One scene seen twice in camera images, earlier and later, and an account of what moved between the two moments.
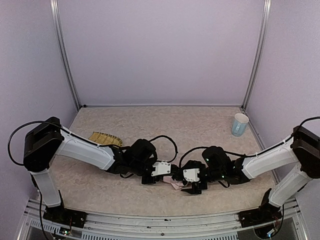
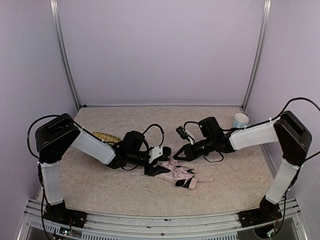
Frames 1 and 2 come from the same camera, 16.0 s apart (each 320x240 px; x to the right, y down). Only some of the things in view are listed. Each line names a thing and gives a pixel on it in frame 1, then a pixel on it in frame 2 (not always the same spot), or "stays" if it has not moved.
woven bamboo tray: (104, 138) stays
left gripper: (149, 179) to (152, 164)
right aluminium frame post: (264, 35) stays
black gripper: (191, 175) to (184, 135)
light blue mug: (239, 124) stays
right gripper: (197, 185) to (190, 150)
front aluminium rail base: (221, 226) stays
